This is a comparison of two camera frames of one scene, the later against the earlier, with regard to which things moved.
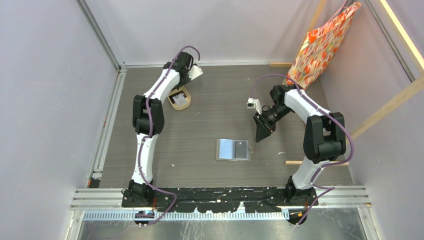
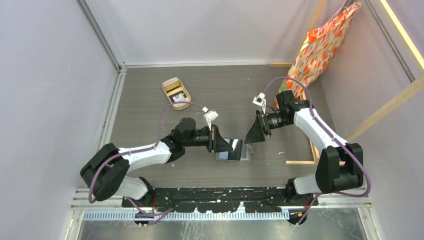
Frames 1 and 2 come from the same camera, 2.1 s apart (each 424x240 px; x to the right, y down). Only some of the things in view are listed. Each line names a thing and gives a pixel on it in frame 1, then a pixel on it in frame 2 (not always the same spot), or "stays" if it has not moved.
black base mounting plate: (254, 199) stays
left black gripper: (178, 85) -> (216, 143)
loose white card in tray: (180, 99) stays
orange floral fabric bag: (318, 48) stays
